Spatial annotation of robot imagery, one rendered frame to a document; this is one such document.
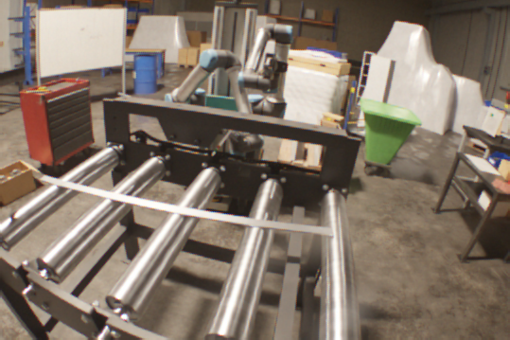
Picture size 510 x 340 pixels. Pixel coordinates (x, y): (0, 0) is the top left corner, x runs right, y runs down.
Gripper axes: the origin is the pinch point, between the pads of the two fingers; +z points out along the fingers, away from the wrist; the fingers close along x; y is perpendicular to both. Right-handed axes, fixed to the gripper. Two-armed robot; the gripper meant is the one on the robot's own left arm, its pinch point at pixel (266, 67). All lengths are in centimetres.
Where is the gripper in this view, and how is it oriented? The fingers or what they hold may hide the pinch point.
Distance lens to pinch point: 132.2
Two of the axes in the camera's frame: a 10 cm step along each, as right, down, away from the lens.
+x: 1.1, -9.1, -3.9
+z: -1.9, 3.7, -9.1
